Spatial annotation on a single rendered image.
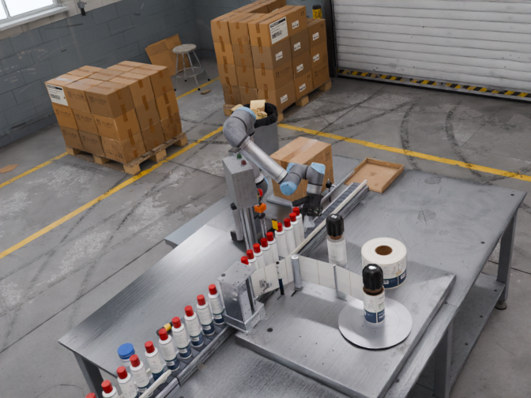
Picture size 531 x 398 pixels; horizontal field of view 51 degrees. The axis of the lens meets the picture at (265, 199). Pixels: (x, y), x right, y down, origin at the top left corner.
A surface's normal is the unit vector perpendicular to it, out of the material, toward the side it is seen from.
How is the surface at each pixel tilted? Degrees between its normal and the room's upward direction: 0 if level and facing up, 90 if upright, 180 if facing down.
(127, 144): 87
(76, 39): 90
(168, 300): 0
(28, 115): 90
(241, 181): 90
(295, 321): 0
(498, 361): 0
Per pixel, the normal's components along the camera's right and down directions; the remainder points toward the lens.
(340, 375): -0.14, -0.85
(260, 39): -0.60, 0.49
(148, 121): 0.79, 0.25
